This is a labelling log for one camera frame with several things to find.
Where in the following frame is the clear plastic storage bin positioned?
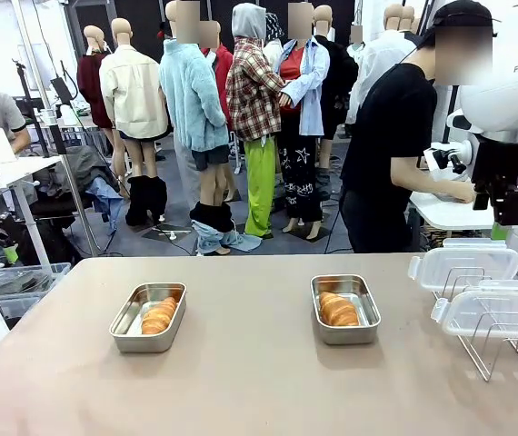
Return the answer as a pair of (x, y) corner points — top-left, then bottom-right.
(0, 262), (72, 319)

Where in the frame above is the black camera tripod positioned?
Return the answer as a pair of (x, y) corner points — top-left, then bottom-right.
(11, 57), (45, 158)

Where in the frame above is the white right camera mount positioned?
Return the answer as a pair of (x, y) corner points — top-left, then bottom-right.
(423, 139), (474, 176)

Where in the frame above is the person in gray t-shirt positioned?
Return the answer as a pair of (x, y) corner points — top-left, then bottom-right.
(0, 75), (32, 155)

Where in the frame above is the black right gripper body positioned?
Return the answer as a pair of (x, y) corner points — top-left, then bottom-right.
(473, 138), (518, 185)

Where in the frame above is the black tablet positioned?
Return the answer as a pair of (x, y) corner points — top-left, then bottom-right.
(49, 75), (77, 104)

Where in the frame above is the mannequin in black coat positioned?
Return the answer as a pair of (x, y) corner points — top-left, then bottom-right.
(312, 4), (360, 183)

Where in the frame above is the gray jacket pile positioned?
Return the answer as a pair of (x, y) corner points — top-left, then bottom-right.
(31, 144), (122, 214)

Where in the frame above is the white desk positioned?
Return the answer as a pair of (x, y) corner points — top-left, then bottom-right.
(0, 155), (101, 273)

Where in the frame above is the person's right hand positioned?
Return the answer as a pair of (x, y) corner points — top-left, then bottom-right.
(452, 181), (477, 204)

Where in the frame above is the person's right forearm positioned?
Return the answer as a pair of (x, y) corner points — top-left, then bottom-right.
(411, 170), (458, 200)

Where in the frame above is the person in black t-shirt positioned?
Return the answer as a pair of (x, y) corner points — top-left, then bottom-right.
(340, 0), (494, 254)

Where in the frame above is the mannequin in dark red jacket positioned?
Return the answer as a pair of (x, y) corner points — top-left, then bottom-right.
(75, 25), (115, 131)

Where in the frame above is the white side table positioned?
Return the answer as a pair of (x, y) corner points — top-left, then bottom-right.
(408, 181), (518, 233)

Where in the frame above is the mannequin in black jacket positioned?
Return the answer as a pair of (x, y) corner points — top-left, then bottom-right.
(397, 5), (423, 46)

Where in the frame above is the mannequin in plaid shirt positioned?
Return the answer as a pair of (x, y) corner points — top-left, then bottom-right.
(225, 3), (285, 240)

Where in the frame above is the mannequin in white shirt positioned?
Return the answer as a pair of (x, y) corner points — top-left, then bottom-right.
(344, 3), (419, 126)

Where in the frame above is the mannequin in cream jacket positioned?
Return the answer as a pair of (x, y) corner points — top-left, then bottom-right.
(98, 17), (173, 228)

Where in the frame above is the steel wire lid rack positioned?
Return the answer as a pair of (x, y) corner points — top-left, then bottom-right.
(431, 267), (518, 382)

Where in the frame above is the blue shirt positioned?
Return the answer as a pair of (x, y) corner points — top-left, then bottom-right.
(85, 175), (125, 235)

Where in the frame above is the black mannequin base plate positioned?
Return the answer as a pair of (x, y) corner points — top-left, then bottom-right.
(140, 223), (193, 244)

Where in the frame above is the clear plastic container lid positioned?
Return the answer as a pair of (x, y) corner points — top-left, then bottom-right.
(430, 279), (518, 337)
(407, 237), (518, 292)

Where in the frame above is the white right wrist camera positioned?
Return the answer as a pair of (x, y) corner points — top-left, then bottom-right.
(445, 113), (473, 133)

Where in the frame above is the mannequin in pale blue shirt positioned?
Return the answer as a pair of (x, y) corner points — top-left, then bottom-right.
(276, 2), (332, 241)

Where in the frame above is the rectangular steel container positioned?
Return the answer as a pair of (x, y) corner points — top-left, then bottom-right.
(108, 282), (187, 354)
(310, 273), (382, 345)

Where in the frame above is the mannequin in light blue fleece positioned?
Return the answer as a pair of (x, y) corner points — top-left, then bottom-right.
(158, 0), (263, 256)

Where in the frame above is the golden croissant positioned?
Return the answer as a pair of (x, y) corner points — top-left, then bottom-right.
(318, 291), (360, 327)
(141, 296), (178, 336)

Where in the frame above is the mannequin with checkered hat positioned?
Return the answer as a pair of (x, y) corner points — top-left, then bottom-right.
(262, 12), (286, 65)

